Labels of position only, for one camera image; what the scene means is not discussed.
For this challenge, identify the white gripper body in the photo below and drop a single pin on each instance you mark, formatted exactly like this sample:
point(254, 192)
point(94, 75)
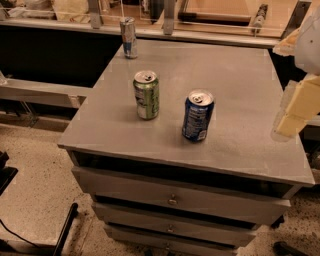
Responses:
point(309, 50)

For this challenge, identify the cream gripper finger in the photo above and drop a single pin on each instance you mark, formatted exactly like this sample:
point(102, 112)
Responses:
point(286, 47)
point(300, 103)

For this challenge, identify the blue pepsi can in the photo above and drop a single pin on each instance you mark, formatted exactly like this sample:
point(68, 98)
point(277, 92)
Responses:
point(199, 106)

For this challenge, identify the green soda can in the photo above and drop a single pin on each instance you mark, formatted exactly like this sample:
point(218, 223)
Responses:
point(146, 90)

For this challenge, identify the silver blue redbull can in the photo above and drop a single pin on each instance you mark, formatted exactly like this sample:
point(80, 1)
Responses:
point(127, 27)

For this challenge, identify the middle grey drawer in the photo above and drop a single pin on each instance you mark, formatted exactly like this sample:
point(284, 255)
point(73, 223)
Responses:
point(172, 225)

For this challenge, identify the grey drawer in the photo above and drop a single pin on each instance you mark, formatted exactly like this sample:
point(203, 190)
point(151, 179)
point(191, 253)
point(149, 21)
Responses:
point(166, 242)
point(172, 225)
point(218, 202)

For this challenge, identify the top grey drawer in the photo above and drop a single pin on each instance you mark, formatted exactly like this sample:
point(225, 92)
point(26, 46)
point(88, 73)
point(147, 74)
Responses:
point(218, 202)

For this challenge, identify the grey drawer cabinet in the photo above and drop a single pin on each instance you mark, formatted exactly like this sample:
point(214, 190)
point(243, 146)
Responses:
point(175, 148)

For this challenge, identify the bottom grey drawer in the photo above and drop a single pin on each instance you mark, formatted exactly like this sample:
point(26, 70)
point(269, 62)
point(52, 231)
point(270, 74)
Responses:
point(166, 242)

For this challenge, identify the black chair leg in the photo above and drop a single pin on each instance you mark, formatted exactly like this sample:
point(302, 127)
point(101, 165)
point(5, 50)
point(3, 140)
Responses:
point(73, 211)

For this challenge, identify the black object at left edge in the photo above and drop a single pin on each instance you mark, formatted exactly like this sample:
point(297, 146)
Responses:
point(6, 173)

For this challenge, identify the grey metal shelf rail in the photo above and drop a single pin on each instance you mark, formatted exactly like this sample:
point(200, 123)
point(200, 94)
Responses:
point(44, 93)

